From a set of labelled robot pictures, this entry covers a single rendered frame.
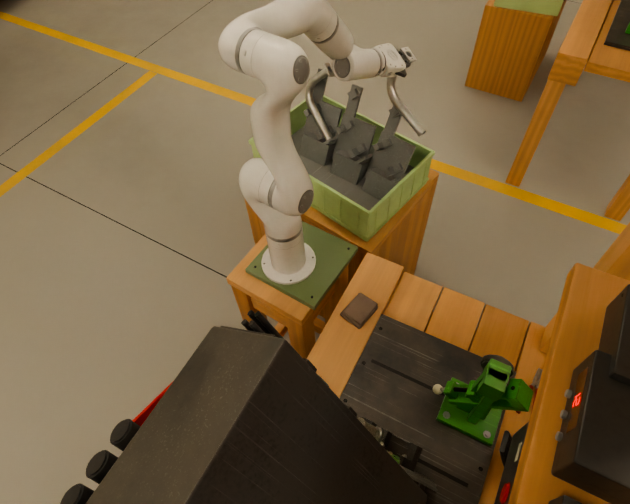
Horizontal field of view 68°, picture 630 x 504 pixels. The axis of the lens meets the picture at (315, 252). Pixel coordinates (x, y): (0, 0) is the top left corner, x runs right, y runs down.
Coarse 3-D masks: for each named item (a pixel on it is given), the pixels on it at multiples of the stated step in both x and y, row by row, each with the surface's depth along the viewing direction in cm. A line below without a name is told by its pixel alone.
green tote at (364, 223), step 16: (416, 144) 183; (416, 160) 188; (416, 176) 180; (320, 192) 176; (336, 192) 169; (400, 192) 176; (416, 192) 190; (320, 208) 184; (336, 208) 176; (352, 208) 168; (384, 208) 172; (400, 208) 185; (352, 224) 175; (368, 224) 169; (384, 224) 181; (368, 240) 177
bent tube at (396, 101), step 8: (408, 48) 155; (408, 56) 153; (392, 80) 162; (392, 88) 163; (392, 96) 164; (400, 104) 163; (400, 112) 164; (408, 112) 162; (408, 120) 163; (416, 120) 162; (416, 128) 162
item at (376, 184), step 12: (396, 120) 173; (384, 132) 178; (396, 144) 176; (408, 144) 173; (372, 156) 183; (384, 156) 180; (396, 156) 177; (408, 156) 174; (372, 168) 185; (384, 168) 182; (372, 180) 180; (384, 180) 177; (372, 192) 181; (384, 192) 178
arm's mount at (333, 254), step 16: (304, 224) 173; (304, 240) 168; (320, 240) 168; (336, 240) 168; (256, 256) 165; (320, 256) 164; (336, 256) 163; (352, 256) 164; (256, 272) 161; (320, 272) 159; (336, 272) 159; (288, 288) 156; (304, 288) 156; (320, 288) 155; (304, 304) 154
